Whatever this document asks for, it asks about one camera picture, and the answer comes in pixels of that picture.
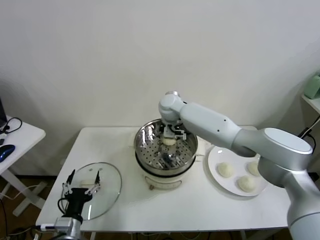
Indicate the blue computer mouse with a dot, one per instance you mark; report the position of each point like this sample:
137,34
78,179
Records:
6,151

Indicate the white electric cooker base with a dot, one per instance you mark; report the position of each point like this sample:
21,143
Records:
162,181

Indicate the white steamed baozi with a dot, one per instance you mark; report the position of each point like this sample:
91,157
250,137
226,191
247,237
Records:
168,142
247,184
253,168
225,170

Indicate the glass pot lid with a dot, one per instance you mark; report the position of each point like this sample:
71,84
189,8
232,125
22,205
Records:
110,180

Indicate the small black dongle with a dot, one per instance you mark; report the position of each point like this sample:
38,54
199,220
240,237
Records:
2,142

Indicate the stainless steel steamer basket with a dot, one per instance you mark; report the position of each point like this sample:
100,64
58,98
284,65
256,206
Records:
147,152

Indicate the white side desk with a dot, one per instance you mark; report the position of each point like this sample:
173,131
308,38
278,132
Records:
27,135

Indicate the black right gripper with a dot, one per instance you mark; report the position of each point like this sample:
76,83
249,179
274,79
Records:
172,127

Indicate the grey-white right robot arm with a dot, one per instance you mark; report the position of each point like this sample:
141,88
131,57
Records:
212,125

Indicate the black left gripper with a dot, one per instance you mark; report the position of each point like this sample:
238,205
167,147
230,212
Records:
77,197

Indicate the pale green box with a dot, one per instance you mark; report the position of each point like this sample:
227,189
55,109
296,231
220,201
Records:
312,87

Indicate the white round plate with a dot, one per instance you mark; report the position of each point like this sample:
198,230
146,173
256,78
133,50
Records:
215,160

